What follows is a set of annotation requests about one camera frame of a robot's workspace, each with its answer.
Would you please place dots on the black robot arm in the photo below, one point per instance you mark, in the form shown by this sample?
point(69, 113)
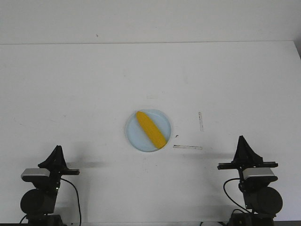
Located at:
point(38, 204)
point(262, 202)

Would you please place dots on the yellow toy corn cob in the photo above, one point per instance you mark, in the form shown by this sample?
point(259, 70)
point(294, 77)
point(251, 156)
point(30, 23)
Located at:
point(151, 130)

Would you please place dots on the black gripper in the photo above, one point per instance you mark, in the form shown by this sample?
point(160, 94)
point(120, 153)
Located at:
point(244, 149)
point(61, 167)

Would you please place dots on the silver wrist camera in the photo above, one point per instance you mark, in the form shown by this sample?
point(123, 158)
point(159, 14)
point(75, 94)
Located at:
point(261, 173)
point(32, 174)

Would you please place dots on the light blue round plate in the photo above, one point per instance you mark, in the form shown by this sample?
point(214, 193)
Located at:
point(137, 136)

